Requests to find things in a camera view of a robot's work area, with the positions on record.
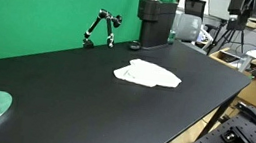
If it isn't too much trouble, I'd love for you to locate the white cloth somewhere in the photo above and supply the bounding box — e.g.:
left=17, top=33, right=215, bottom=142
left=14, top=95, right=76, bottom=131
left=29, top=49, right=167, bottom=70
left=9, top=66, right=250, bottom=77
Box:
left=113, top=59, right=181, bottom=88

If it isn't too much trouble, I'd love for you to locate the small black round cap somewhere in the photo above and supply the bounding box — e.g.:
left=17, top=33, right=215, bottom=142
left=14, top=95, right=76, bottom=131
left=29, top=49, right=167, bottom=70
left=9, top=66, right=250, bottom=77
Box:
left=129, top=41, right=142, bottom=51

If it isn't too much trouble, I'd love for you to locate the green can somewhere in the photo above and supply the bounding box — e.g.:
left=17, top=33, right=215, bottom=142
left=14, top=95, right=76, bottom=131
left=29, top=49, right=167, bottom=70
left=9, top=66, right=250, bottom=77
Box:
left=167, top=30, right=176, bottom=44

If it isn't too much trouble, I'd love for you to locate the black coffee machine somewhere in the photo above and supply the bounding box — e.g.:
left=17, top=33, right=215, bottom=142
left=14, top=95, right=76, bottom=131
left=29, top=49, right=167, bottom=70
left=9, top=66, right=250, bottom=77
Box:
left=137, top=0, right=178, bottom=49

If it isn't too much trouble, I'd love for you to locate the grey office chair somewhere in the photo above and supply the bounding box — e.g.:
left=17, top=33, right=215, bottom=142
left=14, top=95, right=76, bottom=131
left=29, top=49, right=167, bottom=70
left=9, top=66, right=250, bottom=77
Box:
left=173, top=13, right=202, bottom=42

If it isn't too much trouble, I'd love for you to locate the black office chair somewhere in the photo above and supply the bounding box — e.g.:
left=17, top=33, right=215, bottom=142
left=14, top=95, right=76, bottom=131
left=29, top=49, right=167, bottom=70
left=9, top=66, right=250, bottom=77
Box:
left=184, top=0, right=206, bottom=18

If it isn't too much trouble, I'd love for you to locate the open cardboard box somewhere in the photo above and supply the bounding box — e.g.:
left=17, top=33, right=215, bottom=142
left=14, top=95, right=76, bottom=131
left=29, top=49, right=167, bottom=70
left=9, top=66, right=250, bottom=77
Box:
left=210, top=48, right=247, bottom=68

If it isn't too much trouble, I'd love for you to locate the white screen on tripod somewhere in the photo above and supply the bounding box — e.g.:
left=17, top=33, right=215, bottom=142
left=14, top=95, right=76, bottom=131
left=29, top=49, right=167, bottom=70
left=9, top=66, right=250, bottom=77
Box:
left=208, top=0, right=256, bottom=51

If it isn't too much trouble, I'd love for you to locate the black clamp bracket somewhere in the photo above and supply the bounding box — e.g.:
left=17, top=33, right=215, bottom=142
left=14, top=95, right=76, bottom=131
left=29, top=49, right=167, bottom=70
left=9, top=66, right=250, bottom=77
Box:
left=235, top=101, right=256, bottom=125

